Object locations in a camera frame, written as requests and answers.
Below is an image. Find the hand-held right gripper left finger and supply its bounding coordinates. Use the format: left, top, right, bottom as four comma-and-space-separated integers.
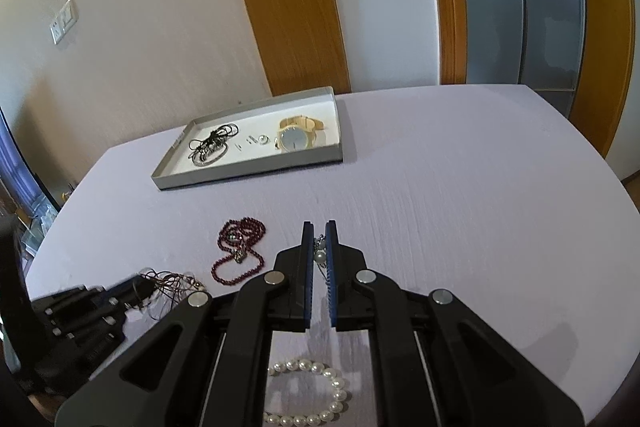
54, 220, 315, 427

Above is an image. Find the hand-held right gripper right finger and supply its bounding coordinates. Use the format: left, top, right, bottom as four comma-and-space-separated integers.
325, 220, 585, 427

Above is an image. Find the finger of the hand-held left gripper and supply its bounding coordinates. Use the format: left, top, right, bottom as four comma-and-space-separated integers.
30, 276, 153, 317
47, 307, 129, 344

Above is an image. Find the silver pearl dangle earring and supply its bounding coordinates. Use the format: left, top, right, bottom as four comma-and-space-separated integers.
313, 233, 332, 288

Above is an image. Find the brown cord necklace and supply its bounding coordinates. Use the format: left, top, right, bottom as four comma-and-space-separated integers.
127, 271, 207, 314

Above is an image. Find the grey cardboard box tray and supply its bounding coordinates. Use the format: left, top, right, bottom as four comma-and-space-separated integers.
151, 87, 345, 192

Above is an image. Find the gold wrist watch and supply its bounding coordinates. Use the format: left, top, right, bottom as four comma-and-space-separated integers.
274, 116, 326, 154

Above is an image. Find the silver bangle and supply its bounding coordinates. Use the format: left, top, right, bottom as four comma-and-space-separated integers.
190, 142, 231, 168

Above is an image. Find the black cord necklace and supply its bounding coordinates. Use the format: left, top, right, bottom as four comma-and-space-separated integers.
188, 123, 241, 158

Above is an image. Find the blue curtain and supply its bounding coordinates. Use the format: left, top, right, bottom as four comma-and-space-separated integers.
0, 107, 33, 208

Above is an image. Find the dark red bead necklace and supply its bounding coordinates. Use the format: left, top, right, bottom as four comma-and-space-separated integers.
211, 217, 267, 287

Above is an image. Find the white pearl bracelet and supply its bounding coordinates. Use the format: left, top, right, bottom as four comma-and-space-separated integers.
264, 358, 353, 427

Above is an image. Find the white wall switch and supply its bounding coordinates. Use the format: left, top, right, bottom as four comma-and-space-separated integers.
50, 0, 79, 46

